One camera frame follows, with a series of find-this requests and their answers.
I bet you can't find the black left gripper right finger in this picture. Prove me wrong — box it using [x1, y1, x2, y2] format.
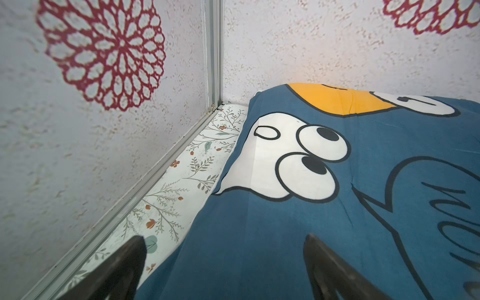
[303, 234, 390, 300]

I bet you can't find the blue cartoon pillowcase pillow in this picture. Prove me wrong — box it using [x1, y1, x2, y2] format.
[136, 84, 480, 300]

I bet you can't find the floral bed sheet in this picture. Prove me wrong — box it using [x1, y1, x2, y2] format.
[56, 104, 248, 297]

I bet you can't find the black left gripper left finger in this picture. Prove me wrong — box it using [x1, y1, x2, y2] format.
[60, 236, 147, 300]

